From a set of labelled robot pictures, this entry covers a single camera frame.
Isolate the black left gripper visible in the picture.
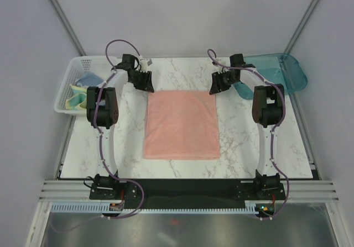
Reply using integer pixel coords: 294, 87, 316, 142
128, 71, 154, 94

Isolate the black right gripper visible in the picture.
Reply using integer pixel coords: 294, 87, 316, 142
210, 71, 238, 96

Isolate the pink terry towel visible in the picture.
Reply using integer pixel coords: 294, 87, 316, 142
144, 91, 220, 160

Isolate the yellow green towel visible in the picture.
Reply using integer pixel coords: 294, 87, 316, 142
65, 85, 87, 111

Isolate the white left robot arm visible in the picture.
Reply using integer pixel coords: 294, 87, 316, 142
86, 54, 154, 199

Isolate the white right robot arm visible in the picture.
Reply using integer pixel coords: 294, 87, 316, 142
207, 49, 286, 199

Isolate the white plastic basket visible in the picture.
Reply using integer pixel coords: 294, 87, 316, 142
54, 56, 111, 116

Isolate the blue towel in basket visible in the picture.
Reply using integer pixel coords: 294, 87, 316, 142
74, 71, 103, 88

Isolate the teal transparent plastic tray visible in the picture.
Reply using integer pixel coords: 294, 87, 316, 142
244, 53, 308, 95

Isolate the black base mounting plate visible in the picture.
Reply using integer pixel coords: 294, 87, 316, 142
89, 176, 285, 211

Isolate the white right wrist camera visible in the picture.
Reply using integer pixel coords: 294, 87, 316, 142
212, 60, 228, 73

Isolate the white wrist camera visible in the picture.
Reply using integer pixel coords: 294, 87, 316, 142
138, 55, 152, 72
212, 60, 228, 73

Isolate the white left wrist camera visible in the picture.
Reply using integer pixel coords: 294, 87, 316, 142
138, 55, 152, 72

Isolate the silver aluminium rail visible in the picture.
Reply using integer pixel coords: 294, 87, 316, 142
39, 178, 339, 203

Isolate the left corner frame post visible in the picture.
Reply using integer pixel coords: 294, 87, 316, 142
48, 0, 86, 56

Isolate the corner frame post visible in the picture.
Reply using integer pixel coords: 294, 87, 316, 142
283, 0, 321, 54
48, 0, 86, 56

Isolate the white slotted cable duct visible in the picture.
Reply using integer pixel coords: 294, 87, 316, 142
50, 202, 259, 214

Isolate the right corner frame post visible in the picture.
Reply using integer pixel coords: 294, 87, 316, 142
283, 0, 321, 54

